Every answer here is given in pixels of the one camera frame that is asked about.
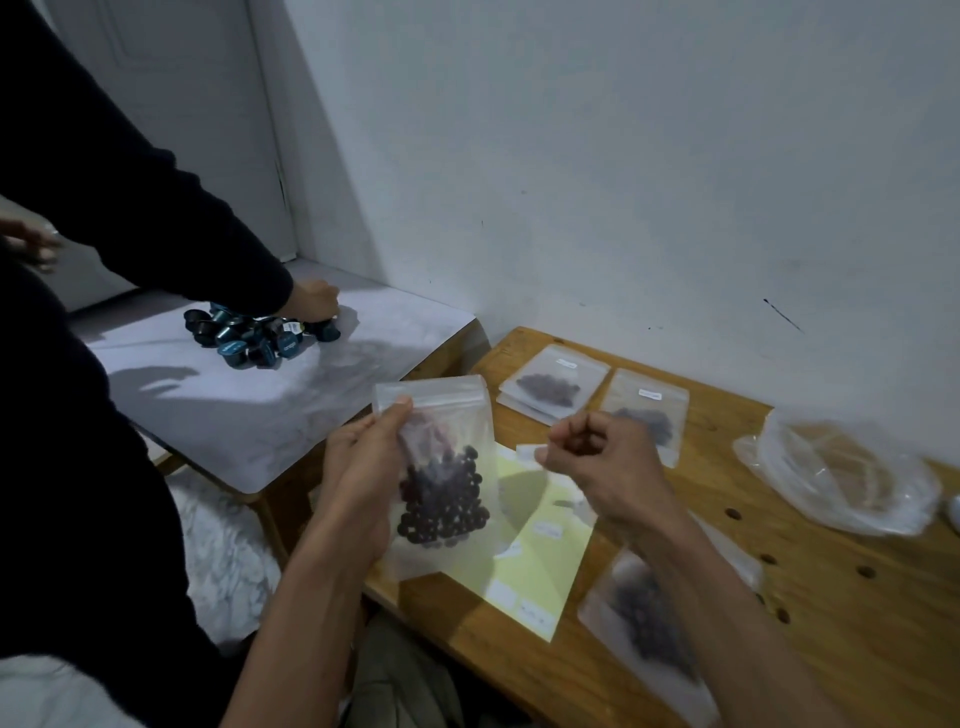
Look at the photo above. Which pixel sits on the clear pouch of dark beans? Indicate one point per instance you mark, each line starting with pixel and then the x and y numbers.
pixel 517 409
pixel 649 619
pixel 646 416
pixel 442 487
pixel 553 384

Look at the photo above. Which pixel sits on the pile of blue coffee capsules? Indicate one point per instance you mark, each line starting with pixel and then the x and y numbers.
pixel 251 337

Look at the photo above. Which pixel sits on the person's grey trousers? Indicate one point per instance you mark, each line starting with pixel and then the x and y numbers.
pixel 409 682

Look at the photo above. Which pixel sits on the person's right forearm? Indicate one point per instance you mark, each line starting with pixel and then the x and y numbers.
pixel 720 630

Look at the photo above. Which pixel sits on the stack of clear plastic bags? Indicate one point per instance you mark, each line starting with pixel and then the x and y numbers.
pixel 840 472

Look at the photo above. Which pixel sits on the white door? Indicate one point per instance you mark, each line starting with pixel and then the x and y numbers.
pixel 172 112

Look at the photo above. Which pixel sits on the person's right fingers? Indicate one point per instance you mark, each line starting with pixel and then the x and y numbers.
pixel 579 438

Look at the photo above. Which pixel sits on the person's left hand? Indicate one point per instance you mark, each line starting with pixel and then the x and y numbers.
pixel 358 480

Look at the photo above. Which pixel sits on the white fluffy rug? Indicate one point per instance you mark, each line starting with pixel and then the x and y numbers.
pixel 225 559

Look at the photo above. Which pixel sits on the person's left forearm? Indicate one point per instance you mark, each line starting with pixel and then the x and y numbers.
pixel 307 637

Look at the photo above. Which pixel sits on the person's right hand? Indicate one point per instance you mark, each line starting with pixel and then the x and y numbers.
pixel 622 472

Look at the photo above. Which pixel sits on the yellow sheet of label stickers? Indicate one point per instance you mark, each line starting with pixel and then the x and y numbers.
pixel 534 559

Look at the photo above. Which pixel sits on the person's left thumb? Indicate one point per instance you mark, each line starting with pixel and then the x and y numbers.
pixel 390 426

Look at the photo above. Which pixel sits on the white-top wooden side table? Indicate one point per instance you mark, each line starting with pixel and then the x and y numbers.
pixel 285 405

